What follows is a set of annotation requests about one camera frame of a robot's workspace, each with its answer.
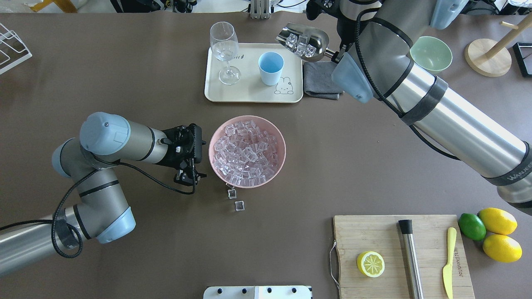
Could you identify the ice cubes pile in bowl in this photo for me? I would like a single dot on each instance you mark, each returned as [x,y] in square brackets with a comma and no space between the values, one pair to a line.
[246,151]

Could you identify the white wire cup rack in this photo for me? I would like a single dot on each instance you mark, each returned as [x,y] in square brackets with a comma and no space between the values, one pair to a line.
[13,50]

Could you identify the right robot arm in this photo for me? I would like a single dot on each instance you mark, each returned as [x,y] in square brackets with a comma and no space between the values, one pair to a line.
[377,66]

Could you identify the wine glass on tray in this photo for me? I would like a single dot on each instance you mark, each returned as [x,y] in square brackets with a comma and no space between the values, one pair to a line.
[224,46]

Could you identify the yellow lemon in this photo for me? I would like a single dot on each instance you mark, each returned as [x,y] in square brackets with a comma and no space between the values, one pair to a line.
[498,221]
[502,248]

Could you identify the wooden cutting board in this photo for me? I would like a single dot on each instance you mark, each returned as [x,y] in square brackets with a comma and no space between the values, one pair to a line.
[355,234]

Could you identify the pink bowl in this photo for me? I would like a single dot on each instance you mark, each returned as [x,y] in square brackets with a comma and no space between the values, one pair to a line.
[247,151]

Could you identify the half lemon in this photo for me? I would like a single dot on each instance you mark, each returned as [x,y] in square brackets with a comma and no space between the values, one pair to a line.
[371,264]

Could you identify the black tray with glasses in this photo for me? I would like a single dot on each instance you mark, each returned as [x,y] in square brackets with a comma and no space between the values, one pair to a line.
[522,51]

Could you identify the yellow plastic knife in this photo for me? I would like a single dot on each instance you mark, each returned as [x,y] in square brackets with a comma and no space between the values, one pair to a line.
[447,271]

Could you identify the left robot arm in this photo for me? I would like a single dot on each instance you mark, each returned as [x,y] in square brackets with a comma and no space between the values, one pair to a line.
[95,207]

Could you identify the blue cup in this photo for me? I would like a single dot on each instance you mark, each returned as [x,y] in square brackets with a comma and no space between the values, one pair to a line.
[270,67]

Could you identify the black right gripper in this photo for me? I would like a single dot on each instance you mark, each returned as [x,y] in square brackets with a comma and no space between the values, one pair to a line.
[344,30]

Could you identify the wooden glass tree stand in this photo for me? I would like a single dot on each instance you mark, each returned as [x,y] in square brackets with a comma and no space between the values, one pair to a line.
[490,57]

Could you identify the ice cubes in scoop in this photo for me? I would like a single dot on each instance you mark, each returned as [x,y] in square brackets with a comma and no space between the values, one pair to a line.
[300,45]

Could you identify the metal ice scoop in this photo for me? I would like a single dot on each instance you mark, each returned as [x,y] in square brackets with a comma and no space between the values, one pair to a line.
[319,39]

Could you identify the loose ice cube on table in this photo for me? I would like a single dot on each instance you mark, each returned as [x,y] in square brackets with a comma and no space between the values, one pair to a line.
[232,193]

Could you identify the beige serving tray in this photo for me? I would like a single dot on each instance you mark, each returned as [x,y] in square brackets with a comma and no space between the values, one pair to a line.
[250,87]

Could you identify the grey folded cloth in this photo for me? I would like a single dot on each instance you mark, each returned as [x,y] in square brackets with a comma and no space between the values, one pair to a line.
[317,80]

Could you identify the green lime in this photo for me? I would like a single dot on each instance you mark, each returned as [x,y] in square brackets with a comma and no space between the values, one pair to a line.
[472,226]

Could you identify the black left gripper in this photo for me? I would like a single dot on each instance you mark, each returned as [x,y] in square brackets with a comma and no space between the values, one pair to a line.
[185,162]

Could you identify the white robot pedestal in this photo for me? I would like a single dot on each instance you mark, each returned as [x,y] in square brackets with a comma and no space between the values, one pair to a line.
[259,292]

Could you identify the green bowl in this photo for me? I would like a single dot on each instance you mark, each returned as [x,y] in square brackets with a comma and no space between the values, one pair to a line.
[432,54]

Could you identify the metal muddler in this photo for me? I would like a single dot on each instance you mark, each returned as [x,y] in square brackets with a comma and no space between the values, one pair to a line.
[407,234]

